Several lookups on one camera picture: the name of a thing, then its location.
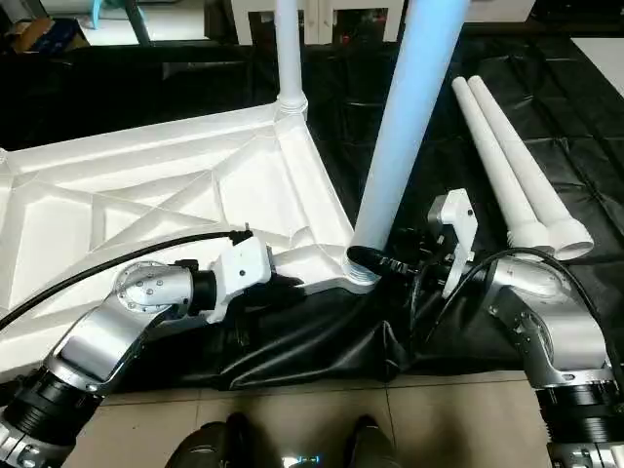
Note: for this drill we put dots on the silver robot right leg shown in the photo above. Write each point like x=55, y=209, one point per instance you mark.
x=370, y=444

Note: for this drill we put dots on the grey metal pole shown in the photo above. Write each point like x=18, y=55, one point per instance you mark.
x=136, y=19

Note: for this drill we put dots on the turquoise plastic stool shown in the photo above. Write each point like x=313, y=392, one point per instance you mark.
x=97, y=10

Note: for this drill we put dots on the white glass door cabinet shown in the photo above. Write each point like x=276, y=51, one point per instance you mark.
x=341, y=19

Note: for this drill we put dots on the white plastic table leg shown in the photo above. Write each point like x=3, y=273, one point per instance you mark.
x=290, y=54
x=405, y=127
x=531, y=166
x=492, y=166

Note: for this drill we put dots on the black work mat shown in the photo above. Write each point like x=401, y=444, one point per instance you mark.
x=439, y=175

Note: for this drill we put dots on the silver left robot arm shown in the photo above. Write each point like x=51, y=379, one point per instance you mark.
x=107, y=341

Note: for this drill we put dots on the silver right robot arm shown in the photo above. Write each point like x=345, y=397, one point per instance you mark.
x=551, y=331

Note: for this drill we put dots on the white drawer unit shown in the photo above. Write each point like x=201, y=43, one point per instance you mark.
x=497, y=10

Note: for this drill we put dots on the blue box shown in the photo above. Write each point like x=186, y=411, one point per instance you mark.
x=49, y=37

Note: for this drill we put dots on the white plastic table top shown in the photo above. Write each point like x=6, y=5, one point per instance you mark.
x=146, y=195

